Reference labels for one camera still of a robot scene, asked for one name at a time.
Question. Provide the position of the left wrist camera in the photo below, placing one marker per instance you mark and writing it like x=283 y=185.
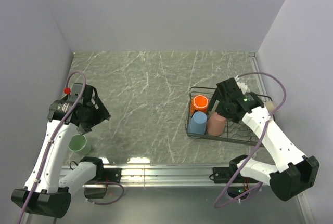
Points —
x=75 y=90

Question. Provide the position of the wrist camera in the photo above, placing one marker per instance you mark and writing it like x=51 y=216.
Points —
x=75 y=90
x=243 y=86

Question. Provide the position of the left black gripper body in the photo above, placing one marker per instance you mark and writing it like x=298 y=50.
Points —
x=89 y=116

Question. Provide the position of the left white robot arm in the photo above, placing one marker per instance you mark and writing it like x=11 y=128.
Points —
x=44 y=193

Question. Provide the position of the black wire dish rack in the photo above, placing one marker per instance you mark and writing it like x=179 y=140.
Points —
x=237 y=133

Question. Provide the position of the blue plastic cup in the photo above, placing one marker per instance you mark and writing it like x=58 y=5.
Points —
x=197 y=125

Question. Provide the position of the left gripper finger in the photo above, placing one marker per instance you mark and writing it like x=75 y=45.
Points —
x=84 y=129
x=102 y=113

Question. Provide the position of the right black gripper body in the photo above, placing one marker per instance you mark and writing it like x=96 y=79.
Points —
x=226 y=113

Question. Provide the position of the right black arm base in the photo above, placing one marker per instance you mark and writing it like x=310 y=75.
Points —
x=222 y=175

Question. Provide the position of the salmon plastic cup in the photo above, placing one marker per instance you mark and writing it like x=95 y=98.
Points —
x=216 y=124

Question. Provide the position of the light green plastic cup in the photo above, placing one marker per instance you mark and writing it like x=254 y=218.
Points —
x=80 y=145

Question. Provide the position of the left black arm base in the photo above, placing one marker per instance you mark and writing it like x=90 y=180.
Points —
x=112 y=176

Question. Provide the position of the aluminium mounting rail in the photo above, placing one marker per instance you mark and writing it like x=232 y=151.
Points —
x=183 y=175

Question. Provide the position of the beige plastic cup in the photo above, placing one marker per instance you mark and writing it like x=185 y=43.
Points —
x=270 y=106

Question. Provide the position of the orange mug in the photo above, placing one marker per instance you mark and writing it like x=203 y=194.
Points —
x=199 y=103

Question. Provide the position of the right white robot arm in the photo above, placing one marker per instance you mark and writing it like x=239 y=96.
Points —
x=292 y=172

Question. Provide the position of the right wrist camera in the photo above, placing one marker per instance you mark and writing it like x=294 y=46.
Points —
x=243 y=86

